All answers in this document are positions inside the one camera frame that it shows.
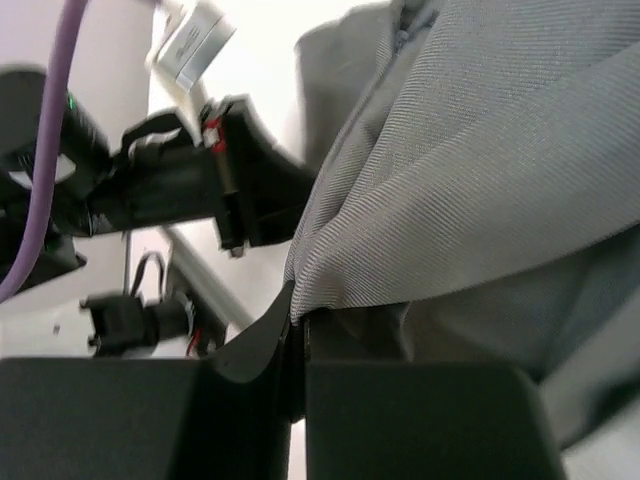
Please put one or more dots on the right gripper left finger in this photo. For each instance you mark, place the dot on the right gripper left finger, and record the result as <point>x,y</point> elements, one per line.
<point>217,417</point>

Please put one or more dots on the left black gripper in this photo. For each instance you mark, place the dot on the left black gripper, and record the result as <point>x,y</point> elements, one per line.
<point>234,175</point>

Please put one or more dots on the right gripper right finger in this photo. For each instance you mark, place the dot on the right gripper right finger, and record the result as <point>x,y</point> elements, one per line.
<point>372,416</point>

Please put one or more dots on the grey pleated skirt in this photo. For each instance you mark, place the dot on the grey pleated skirt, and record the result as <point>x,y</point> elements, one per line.
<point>479,181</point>

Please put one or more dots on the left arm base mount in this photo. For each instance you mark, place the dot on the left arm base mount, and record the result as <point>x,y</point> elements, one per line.
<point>124,322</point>

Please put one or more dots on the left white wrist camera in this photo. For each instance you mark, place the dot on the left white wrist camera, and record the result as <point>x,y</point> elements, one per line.
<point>194,34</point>

